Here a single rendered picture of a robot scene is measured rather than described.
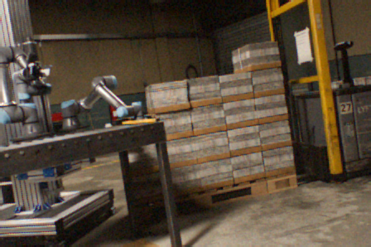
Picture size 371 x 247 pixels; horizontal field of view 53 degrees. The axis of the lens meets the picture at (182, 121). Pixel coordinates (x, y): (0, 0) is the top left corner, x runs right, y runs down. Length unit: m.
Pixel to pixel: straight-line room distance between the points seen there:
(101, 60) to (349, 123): 7.78
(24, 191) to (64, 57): 6.97
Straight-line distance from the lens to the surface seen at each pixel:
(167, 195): 2.24
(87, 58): 10.15
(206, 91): 3.10
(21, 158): 1.89
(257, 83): 3.26
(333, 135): 3.41
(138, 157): 2.98
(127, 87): 10.53
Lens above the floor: 0.90
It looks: 3 degrees down
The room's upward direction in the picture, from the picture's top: 9 degrees counter-clockwise
